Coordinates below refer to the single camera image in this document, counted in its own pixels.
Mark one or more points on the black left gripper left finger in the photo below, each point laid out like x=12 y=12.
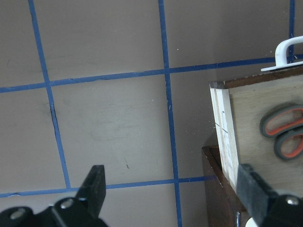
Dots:
x=92 y=192

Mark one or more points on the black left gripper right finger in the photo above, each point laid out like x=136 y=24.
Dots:
x=254 y=193

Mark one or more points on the grey orange handled scissors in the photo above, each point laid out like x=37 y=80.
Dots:
x=284 y=123

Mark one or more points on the wooden drawer with white handle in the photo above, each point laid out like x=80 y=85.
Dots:
x=238 y=107

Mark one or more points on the dark brown wooden drawer cabinet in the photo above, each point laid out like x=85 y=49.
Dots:
x=224 y=209

